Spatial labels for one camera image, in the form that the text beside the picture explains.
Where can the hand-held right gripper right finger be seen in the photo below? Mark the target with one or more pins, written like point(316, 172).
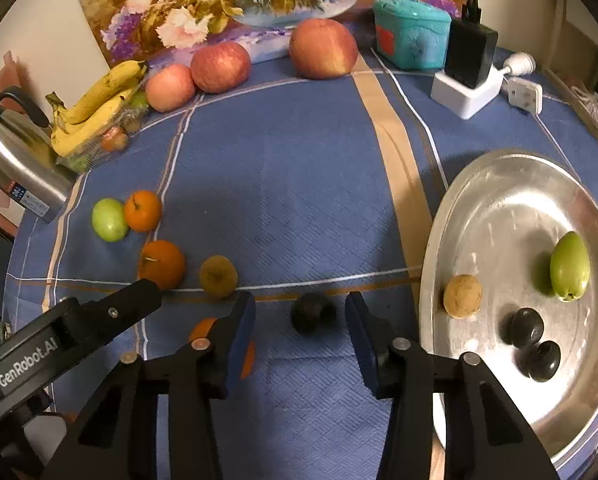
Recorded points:
point(361, 345)

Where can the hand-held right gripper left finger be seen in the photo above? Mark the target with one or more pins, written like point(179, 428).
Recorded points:
point(241, 340)

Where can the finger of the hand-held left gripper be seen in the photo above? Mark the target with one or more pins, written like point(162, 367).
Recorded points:
point(119, 310)

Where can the large orange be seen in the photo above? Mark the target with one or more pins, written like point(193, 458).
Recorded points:
point(204, 329)

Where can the dark plum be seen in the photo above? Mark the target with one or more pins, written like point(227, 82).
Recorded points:
point(311, 314)
point(539, 361)
point(526, 327)

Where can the small tangerine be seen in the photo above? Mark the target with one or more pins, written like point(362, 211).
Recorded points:
point(143, 211)
point(161, 265)

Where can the brown kiwi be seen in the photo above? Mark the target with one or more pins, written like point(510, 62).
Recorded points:
point(462, 296)
point(218, 277)

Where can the small round green fruit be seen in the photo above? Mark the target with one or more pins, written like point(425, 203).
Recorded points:
point(110, 220)

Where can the round metal basin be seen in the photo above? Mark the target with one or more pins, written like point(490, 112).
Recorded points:
point(519, 240)

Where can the large green fruit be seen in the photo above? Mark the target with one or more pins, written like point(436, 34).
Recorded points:
point(570, 265)

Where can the clear plastic fruit box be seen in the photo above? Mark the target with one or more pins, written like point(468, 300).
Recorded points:
point(114, 140)

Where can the stainless steel kettle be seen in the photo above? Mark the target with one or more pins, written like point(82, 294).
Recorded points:
point(24, 160)

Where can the yellow banana bunch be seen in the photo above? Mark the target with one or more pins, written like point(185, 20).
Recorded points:
point(94, 110)

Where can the pale pink apple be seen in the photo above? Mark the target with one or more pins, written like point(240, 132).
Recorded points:
point(170, 88)

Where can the red apple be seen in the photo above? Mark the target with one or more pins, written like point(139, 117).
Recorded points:
point(221, 67)

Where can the white square adapter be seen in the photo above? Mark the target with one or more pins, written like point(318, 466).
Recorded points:
point(524, 95)

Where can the large red-yellow apple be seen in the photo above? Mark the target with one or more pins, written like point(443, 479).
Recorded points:
point(323, 49)

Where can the black charger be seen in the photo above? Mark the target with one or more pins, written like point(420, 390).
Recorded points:
point(471, 52)

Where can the teal tin box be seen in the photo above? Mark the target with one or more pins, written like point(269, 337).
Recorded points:
point(411, 35)

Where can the white power plug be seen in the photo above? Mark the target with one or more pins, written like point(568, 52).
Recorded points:
point(519, 63)

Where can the floral painting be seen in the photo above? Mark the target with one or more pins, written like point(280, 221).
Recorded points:
point(229, 0)

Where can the clear plastic bag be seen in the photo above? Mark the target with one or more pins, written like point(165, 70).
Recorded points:
point(586, 102)

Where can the white wooden stool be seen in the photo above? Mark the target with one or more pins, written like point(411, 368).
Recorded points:
point(579, 35)

